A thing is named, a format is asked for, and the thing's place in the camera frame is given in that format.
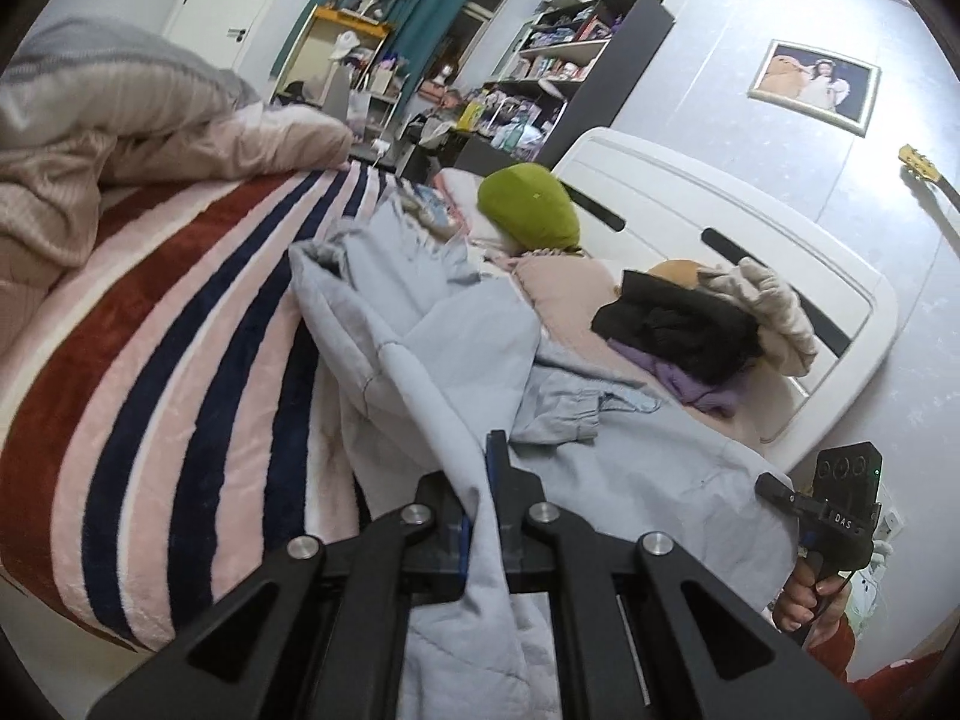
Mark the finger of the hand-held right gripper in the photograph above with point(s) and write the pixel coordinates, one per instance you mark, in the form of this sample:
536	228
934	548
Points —
780	493

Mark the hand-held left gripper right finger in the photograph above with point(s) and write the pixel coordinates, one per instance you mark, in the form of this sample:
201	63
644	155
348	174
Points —
517	525

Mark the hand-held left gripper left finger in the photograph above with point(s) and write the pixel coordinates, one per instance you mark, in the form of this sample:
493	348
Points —
461	551

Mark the light blue garment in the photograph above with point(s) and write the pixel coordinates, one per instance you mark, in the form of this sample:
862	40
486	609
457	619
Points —
420	345

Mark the person's right forearm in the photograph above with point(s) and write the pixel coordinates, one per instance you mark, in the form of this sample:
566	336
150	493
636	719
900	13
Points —
885	682

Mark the person's right hand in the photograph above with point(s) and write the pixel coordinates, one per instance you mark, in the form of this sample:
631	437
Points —
802	592

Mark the purple garment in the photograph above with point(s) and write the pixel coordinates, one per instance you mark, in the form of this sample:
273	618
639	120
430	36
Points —
697	390

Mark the cream fleece garment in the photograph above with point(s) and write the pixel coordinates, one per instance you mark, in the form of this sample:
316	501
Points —
772	307

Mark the black garment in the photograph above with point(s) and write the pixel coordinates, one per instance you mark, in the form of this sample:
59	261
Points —
675	330

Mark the pink ribbed pillow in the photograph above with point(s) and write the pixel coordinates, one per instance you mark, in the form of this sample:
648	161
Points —
570	300

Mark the orange plush toy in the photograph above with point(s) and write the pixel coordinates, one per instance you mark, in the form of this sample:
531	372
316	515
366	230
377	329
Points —
675	271

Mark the green plush pillow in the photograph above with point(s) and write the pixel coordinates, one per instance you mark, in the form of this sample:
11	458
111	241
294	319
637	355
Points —
529	202

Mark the white bed headboard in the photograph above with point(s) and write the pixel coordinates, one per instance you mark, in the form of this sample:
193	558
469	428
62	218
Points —
675	187

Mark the white pillow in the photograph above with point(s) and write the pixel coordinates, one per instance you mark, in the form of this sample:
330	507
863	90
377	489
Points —
465	202

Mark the striped printed blanket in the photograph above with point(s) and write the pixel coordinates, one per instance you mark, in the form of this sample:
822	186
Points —
187	360

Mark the guitar headstock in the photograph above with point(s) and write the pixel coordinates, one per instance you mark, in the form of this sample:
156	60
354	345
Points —
919	163

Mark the dark desk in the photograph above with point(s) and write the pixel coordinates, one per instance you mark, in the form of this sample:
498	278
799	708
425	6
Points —
480	154

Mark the yellow bottle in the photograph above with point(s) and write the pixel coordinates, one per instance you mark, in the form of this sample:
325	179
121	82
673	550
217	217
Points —
469	114

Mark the white storage cart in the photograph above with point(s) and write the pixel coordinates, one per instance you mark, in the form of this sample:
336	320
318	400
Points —
379	101

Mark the mannequin head with wig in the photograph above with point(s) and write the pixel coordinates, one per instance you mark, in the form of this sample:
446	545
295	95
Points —
442	69

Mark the dark bookshelf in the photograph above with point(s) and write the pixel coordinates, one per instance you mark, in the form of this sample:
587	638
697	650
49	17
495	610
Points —
637	52

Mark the grey chair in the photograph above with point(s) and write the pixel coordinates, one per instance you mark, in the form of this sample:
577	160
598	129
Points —
336	90

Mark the white cap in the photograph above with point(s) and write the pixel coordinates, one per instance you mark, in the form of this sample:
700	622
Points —
349	45

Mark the teal curtain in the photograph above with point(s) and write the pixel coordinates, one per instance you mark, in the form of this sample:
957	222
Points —
427	22

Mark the yellow shelf rack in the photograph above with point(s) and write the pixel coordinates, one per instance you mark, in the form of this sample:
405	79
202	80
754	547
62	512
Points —
315	22

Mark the pink and grey duvet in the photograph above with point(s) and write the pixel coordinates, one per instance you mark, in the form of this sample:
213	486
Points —
112	127

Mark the white door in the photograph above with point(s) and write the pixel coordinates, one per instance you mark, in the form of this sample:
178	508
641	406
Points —
217	0

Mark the white wall socket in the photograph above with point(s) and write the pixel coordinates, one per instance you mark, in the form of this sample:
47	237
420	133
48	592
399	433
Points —
892	523

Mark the framed wall picture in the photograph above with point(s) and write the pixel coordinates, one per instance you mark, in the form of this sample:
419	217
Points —
814	82

